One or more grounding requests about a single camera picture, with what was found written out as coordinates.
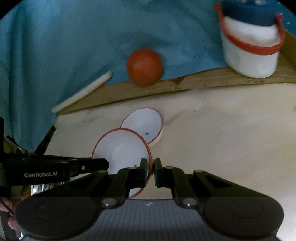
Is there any white bowl red rim front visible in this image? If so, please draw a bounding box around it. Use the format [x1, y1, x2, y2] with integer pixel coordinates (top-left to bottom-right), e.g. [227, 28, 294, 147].
[91, 127, 154, 200]

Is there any white bowl red rim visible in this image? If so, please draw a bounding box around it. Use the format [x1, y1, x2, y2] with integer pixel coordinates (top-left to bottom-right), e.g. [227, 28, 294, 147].
[120, 108, 164, 147]
[91, 127, 154, 200]

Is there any white bowl red rim back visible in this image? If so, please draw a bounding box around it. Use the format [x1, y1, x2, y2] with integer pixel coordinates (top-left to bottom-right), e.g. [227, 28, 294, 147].
[120, 108, 164, 147]

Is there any person's left hand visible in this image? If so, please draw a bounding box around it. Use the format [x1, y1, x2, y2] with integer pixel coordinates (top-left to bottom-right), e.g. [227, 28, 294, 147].
[1, 197, 23, 231]

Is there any wooden shelf board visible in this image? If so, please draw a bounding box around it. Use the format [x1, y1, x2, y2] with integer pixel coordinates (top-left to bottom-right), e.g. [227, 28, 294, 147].
[58, 32, 295, 115]

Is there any white foam rod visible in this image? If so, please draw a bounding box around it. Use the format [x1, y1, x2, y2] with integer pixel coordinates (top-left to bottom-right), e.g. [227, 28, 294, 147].
[52, 71, 112, 113]

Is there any red tomato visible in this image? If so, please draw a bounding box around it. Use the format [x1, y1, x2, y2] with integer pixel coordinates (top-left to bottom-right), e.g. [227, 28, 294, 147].
[126, 49, 164, 87]

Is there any blue cloth drape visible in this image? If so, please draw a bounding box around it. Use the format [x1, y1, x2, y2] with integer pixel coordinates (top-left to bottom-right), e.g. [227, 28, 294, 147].
[0, 0, 234, 153]

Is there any white blue water bottle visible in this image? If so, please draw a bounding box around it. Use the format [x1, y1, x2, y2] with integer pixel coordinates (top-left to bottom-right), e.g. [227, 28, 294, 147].
[214, 1, 285, 79]

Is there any blue dotted tent fabric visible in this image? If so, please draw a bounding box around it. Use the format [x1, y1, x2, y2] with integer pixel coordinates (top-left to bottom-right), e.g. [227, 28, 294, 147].
[270, 0, 296, 37]

